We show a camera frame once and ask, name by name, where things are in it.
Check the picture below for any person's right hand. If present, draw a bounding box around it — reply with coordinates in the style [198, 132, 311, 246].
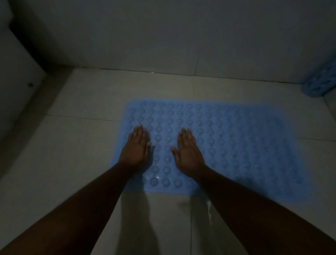
[171, 128, 207, 180]

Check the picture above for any person's left hand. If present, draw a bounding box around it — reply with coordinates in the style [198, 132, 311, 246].
[117, 124, 152, 173]

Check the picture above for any blue bubbled bath mat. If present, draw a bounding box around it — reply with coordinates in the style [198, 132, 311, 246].
[111, 98, 313, 204]

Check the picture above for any person's right forearm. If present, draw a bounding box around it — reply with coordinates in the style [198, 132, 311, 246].
[194, 166, 336, 255]

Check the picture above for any person's left forearm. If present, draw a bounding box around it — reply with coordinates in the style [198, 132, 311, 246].
[0, 162, 135, 255]

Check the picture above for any blue perforated plastic mat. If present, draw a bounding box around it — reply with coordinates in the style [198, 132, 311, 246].
[300, 56, 336, 98]

